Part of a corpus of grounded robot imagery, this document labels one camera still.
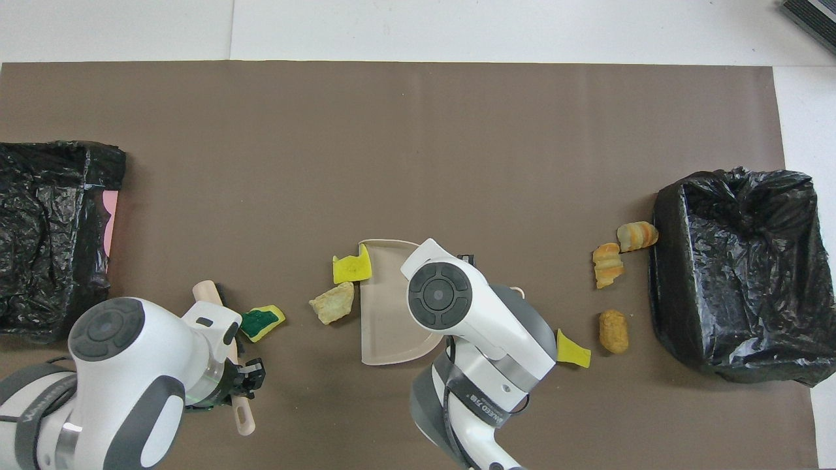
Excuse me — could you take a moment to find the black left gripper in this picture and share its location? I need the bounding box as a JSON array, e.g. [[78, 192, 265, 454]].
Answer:
[[186, 358, 266, 413]]

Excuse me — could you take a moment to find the beige hand brush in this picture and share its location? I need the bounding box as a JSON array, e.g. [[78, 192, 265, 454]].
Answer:
[[192, 280, 256, 437]]

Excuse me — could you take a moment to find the green and yellow sponge piece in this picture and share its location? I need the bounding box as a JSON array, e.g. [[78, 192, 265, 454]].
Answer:
[[240, 305, 286, 343]]

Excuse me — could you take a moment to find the beige plastic dustpan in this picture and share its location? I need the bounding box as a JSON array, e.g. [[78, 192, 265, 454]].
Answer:
[[360, 239, 526, 367]]

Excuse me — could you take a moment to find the beige foam chunk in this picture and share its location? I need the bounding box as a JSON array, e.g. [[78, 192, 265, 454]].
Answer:
[[309, 281, 355, 325]]

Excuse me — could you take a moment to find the notched yellow sponge piece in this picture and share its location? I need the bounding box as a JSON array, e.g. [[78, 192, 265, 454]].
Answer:
[[332, 244, 373, 285]]

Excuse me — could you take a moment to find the orange croissant toy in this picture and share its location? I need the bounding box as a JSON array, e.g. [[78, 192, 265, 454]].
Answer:
[[592, 243, 624, 289]]

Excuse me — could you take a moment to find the striped beige croissant toy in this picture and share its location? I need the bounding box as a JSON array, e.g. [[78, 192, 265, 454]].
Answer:
[[617, 221, 659, 253]]

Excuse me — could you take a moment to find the black bagged pink bin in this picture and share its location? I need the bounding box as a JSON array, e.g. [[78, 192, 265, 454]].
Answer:
[[0, 140, 127, 345]]

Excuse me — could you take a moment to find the yellow sponge wedge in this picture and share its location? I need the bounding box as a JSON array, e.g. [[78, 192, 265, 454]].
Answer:
[[556, 328, 592, 369]]

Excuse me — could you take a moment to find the brown table mat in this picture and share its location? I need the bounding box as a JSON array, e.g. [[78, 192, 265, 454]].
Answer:
[[0, 61, 818, 470]]

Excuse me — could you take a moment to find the brown bread nugget toy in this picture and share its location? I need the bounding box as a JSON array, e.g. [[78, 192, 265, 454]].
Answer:
[[599, 309, 630, 354]]

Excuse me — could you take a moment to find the grey ribbed device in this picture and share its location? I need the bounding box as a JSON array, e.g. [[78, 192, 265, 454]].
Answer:
[[780, 0, 836, 56]]

